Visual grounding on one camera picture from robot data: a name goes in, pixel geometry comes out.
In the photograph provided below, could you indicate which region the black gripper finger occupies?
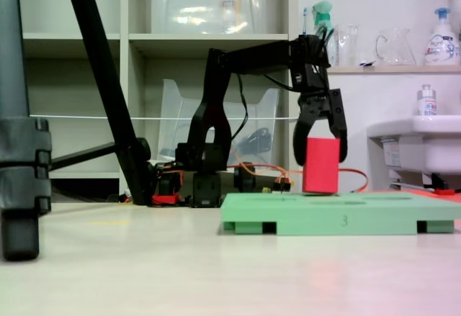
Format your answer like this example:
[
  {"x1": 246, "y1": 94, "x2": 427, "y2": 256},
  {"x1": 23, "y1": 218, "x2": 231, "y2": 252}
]
[
  {"x1": 327, "y1": 88, "x2": 349, "y2": 163},
  {"x1": 292, "y1": 113, "x2": 318, "y2": 166}
]

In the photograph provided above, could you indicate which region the red square block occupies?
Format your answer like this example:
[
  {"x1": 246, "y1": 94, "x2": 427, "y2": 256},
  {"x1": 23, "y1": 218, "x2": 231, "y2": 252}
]
[{"x1": 301, "y1": 136, "x2": 341, "y2": 195}]

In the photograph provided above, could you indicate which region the glass beaker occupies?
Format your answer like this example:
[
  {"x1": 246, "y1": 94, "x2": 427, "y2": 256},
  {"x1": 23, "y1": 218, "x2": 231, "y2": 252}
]
[{"x1": 334, "y1": 23, "x2": 362, "y2": 67}]

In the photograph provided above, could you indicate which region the glass pitcher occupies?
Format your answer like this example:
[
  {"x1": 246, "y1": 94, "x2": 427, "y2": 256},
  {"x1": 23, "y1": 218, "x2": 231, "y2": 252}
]
[{"x1": 374, "y1": 27, "x2": 418, "y2": 67}]

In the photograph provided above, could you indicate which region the clear sanitizer bottle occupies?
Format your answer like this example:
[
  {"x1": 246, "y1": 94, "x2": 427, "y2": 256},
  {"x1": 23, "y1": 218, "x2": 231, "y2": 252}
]
[{"x1": 416, "y1": 83, "x2": 438, "y2": 117}]

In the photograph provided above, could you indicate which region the green spray bottle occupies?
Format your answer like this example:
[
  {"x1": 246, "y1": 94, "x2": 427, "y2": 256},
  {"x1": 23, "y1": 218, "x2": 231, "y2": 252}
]
[{"x1": 311, "y1": 0, "x2": 334, "y2": 38}]

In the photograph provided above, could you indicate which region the white sink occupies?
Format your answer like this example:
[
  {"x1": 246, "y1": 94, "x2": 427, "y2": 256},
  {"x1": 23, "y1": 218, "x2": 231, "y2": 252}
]
[{"x1": 366, "y1": 114, "x2": 461, "y2": 189}]

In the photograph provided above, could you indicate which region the green shape sorter board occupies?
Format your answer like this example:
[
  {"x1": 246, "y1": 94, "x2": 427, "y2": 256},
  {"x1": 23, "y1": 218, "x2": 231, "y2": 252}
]
[{"x1": 218, "y1": 191, "x2": 461, "y2": 237}]

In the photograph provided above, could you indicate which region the clear plastic tray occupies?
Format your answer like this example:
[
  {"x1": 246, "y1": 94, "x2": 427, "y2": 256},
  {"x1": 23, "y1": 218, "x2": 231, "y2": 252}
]
[{"x1": 157, "y1": 78, "x2": 281, "y2": 168}]

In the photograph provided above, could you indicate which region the white foam soap bottle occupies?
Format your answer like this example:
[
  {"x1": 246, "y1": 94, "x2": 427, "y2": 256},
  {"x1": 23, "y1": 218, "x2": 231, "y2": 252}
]
[{"x1": 423, "y1": 7, "x2": 461, "y2": 66}]

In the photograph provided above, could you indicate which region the small red clip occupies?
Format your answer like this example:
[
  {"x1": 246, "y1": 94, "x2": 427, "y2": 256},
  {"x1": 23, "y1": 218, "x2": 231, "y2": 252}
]
[{"x1": 431, "y1": 173, "x2": 456, "y2": 197}]

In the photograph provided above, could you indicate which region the clear plastic storage box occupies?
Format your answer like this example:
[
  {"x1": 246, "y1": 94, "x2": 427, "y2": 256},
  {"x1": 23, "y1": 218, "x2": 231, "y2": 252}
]
[{"x1": 149, "y1": 0, "x2": 269, "y2": 35}]

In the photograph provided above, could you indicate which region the red table clamp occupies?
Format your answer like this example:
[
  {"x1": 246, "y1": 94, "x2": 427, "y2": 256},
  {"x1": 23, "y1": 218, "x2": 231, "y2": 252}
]
[{"x1": 151, "y1": 170, "x2": 185, "y2": 207}]

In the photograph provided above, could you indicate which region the grey shelf unit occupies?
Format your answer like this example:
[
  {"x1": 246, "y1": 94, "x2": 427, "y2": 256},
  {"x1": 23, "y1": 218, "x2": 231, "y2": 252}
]
[{"x1": 16, "y1": 0, "x2": 300, "y2": 202}]

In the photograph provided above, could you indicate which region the black tripod leg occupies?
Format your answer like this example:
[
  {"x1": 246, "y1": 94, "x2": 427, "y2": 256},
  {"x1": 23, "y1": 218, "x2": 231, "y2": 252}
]
[{"x1": 61, "y1": 0, "x2": 154, "y2": 206}]

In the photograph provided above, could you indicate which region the yellow tape marker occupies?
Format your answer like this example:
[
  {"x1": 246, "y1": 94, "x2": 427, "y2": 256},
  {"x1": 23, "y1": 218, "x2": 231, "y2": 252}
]
[{"x1": 89, "y1": 220, "x2": 131, "y2": 227}]

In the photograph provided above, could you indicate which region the black tripod strut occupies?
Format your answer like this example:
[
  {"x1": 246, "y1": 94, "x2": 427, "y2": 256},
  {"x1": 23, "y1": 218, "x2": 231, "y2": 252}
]
[{"x1": 50, "y1": 142, "x2": 117, "y2": 171}]

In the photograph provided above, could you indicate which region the grey notched tripod leg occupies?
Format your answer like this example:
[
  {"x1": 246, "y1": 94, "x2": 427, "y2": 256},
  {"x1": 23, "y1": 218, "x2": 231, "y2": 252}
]
[{"x1": 0, "y1": 0, "x2": 53, "y2": 262}]

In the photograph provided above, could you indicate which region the black cable bundle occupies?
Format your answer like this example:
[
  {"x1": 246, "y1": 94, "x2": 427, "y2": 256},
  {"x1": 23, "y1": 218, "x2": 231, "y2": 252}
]
[{"x1": 236, "y1": 127, "x2": 273, "y2": 157}]

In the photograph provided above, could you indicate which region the long black wire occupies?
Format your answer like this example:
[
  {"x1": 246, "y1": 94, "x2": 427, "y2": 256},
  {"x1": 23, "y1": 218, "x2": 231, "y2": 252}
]
[{"x1": 230, "y1": 73, "x2": 251, "y2": 145}]

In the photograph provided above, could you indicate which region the thin orange wire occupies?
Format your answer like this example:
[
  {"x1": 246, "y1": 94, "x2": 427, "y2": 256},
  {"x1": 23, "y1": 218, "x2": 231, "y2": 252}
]
[{"x1": 230, "y1": 146, "x2": 369, "y2": 194}]

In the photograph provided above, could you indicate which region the wooden wall ledge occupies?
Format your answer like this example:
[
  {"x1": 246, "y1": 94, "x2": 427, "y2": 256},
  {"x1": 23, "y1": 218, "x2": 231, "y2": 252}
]
[{"x1": 327, "y1": 64, "x2": 461, "y2": 75}]

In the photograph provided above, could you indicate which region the white cord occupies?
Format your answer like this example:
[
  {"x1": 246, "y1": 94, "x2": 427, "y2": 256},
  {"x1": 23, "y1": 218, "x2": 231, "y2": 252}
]
[{"x1": 28, "y1": 114, "x2": 302, "y2": 122}]

